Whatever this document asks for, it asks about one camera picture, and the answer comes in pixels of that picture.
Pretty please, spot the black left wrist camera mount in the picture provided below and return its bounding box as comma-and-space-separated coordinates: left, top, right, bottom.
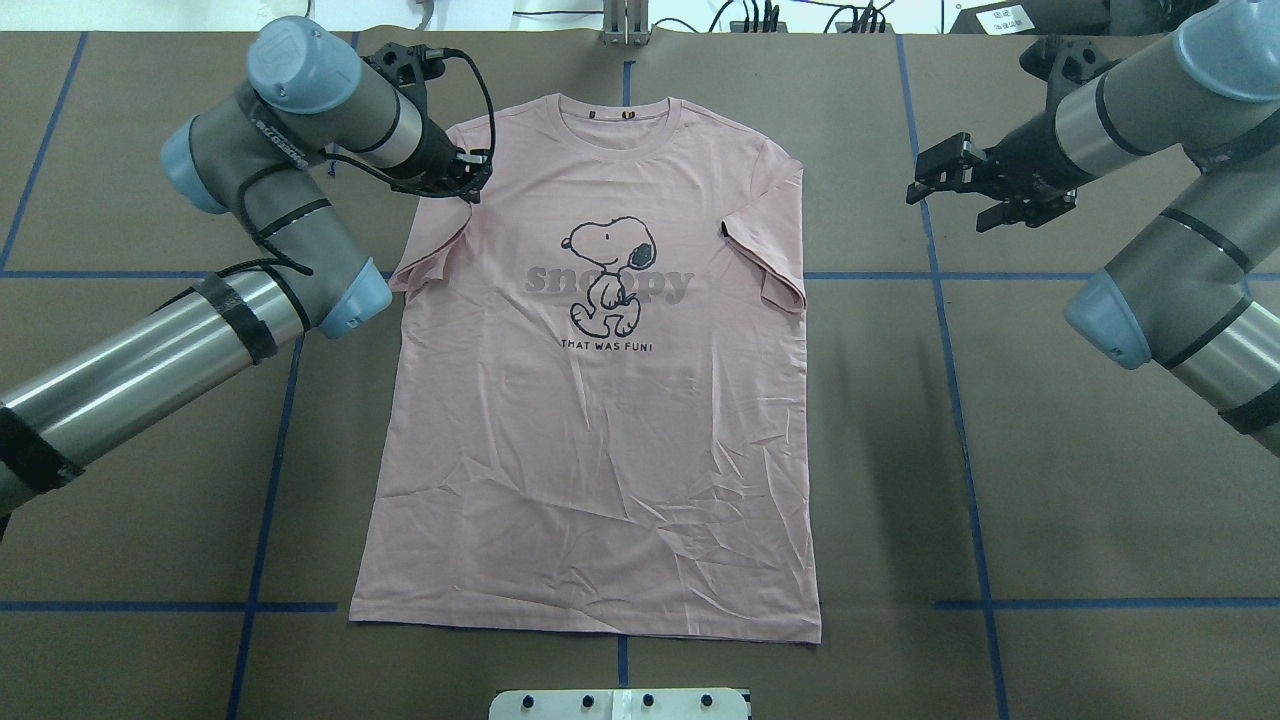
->
362, 42, 445, 105

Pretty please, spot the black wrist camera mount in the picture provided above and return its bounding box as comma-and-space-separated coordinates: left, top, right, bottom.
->
1018, 35, 1117, 111
362, 42, 445, 105

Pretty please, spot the black left camera cable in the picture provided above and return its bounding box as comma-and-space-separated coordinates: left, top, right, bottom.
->
325, 46, 498, 191

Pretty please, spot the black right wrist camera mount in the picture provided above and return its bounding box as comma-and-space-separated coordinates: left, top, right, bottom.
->
1018, 35, 1117, 111

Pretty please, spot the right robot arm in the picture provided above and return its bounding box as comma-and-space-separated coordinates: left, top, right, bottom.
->
905, 1, 1279, 454

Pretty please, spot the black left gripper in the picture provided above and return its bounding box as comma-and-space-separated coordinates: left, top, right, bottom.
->
392, 120, 493, 201

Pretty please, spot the black device with label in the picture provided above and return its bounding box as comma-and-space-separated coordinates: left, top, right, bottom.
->
946, 1, 1111, 36

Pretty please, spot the grey aluminium camera post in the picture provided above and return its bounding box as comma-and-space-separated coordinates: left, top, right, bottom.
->
602, 0, 652, 47

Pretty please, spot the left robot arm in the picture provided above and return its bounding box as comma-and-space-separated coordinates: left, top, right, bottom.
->
1, 15, 495, 520

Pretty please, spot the black cable bundle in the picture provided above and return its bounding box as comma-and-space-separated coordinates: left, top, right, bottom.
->
707, 0, 899, 35

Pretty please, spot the pink Snoopy t-shirt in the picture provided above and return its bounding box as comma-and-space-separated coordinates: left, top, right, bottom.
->
349, 94, 822, 644

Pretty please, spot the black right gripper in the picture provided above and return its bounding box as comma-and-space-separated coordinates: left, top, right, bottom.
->
915, 115, 1096, 233

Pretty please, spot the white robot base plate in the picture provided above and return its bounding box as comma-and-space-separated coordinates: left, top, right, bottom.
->
488, 687, 753, 719

